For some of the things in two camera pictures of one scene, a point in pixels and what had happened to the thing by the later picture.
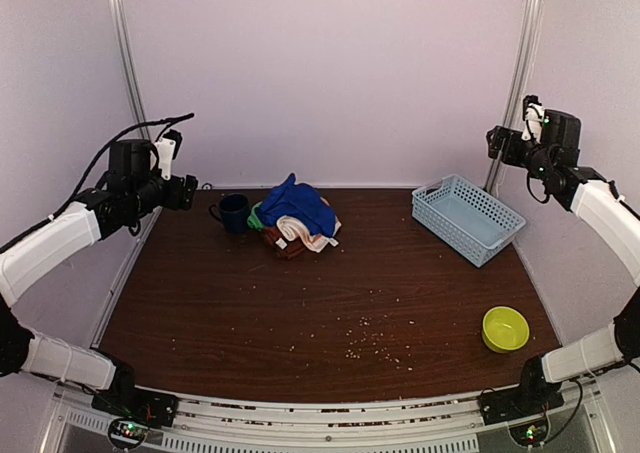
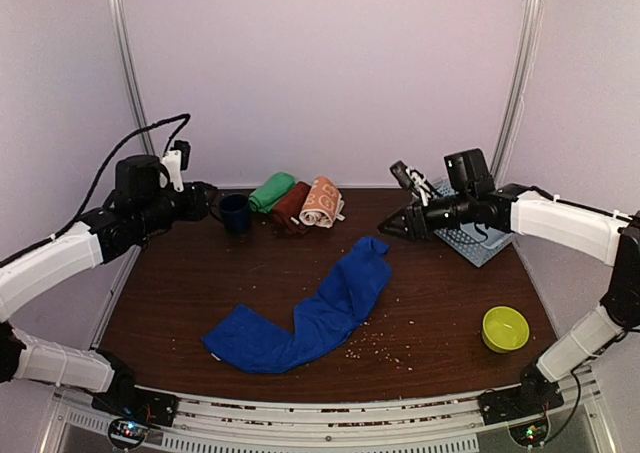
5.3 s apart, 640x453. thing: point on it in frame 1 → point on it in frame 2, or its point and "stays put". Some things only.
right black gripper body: [511, 154] → [428, 225]
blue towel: [298, 199] → [323, 324]
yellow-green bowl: [504, 329] stays put
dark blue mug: [233, 211] stays put
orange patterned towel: [289, 227] → [322, 204]
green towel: [253, 219] → [265, 198]
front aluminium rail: [263, 423] stays put
